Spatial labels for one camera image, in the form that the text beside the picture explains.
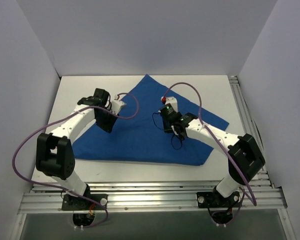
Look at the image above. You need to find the blue surgical drape cloth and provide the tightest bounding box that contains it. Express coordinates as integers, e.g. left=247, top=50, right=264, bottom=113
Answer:
left=71, top=73, right=230, bottom=168

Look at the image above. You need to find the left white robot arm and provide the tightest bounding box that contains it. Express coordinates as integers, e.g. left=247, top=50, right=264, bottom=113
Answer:
left=36, top=88, right=126, bottom=210

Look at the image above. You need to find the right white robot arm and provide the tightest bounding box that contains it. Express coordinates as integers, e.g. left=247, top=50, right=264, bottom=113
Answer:
left=160, top=110, right=266, bottom=207

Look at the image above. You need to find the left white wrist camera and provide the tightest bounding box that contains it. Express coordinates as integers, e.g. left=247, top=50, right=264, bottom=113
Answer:
left=110, top=100, right=127, bottom=114

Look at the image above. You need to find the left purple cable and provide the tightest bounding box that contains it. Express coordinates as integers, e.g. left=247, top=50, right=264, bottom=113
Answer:
left=12, top=92, right=140, bottom=228

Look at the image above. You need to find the purple cable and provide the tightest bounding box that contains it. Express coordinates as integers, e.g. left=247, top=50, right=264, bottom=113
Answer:
left=12, top=92, right=140, bottom=228
left=161, top=81, right=258, bottom=225

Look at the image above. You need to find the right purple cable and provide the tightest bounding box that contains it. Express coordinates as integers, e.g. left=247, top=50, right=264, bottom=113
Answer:
left=161, top=81, right=258, bottom=225

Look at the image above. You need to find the aluminium side rail frame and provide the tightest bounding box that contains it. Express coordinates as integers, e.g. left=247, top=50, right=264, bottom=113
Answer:
left=227, top=74, right=276, bottom=188

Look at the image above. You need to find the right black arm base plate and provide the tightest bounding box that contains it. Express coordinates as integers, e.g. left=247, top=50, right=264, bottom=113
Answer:
left=196, top=191, right=241, bottom=209

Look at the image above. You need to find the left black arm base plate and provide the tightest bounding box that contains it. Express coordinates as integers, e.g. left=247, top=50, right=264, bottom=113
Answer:
left=61, top=193, right=108, bottom=211

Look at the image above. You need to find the aluminium front rail frame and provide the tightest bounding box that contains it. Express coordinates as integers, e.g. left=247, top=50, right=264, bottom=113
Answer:
left=18, top=179, right=288, bottom=214

